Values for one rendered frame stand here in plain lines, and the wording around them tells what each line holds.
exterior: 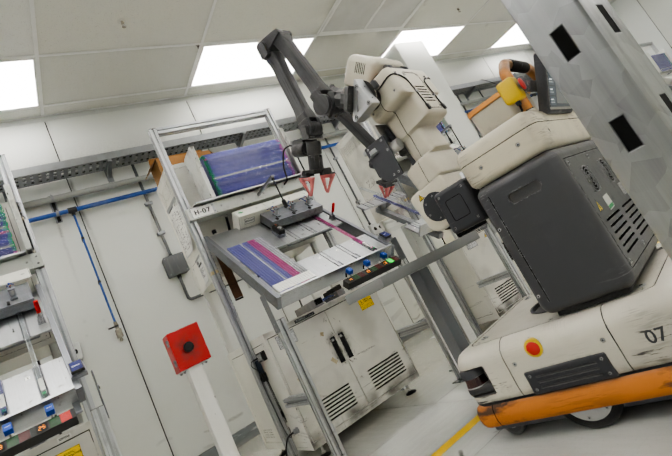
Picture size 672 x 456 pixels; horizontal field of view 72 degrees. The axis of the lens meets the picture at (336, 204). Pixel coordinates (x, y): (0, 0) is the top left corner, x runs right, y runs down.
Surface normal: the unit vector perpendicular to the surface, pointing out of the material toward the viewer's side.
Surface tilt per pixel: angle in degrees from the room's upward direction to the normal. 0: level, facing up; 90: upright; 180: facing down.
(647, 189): 90
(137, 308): 90
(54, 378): 47
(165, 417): 90
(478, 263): 90
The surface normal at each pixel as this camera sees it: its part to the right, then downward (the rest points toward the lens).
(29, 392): 0.02, -0.90
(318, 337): 0.45, -0.41
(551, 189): -0.65, 0.16
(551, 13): -0.77, 0.27
